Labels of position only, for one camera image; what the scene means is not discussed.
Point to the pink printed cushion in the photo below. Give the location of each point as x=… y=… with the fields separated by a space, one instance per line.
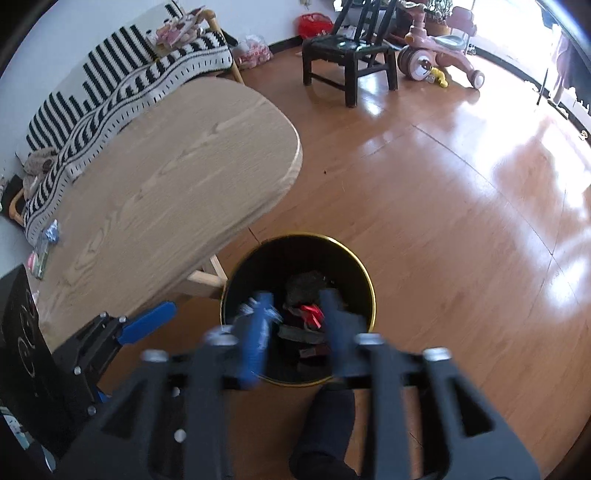
x=178 y=27

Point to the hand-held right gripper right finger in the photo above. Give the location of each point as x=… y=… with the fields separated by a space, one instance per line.
x=339 y=332

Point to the black wooden chair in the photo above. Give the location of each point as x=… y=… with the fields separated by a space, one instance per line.
x=341 y=48

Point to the dark crumpled wad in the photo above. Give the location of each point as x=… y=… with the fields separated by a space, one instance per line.
x=304 y=288

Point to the wooden sofa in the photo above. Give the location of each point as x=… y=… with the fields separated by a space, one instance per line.
x=14 y=207

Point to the person's dark-clad leg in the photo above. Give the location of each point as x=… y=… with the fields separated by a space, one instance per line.
x=323 y=429

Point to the blue and white wrapper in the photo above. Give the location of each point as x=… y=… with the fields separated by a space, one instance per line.
x=51 y=233

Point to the yellow toy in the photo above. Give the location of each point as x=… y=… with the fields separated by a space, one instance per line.
x=442 y=79

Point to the white and red plastic bag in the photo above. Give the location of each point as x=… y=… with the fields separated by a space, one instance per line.
x=251 y=53

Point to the pink tricycle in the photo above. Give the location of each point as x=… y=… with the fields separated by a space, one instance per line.
x=429 y=50

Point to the black bin with gold rim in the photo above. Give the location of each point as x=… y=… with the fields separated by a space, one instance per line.
x=277 y=263

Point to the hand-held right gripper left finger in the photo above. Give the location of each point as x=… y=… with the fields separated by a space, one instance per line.
x=256 y=337

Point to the black and white striped blanket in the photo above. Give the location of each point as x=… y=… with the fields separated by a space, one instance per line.
x=92 y=120

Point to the patterned curtain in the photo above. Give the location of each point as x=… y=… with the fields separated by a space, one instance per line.
x=568 y=64

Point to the wooden table leg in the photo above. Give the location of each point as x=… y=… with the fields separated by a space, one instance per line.
x=203 y=279

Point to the green potted plants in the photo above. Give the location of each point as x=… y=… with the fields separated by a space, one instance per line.
x=438 y=11

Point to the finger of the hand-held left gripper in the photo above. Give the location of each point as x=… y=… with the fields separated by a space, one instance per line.
x=147 y=318

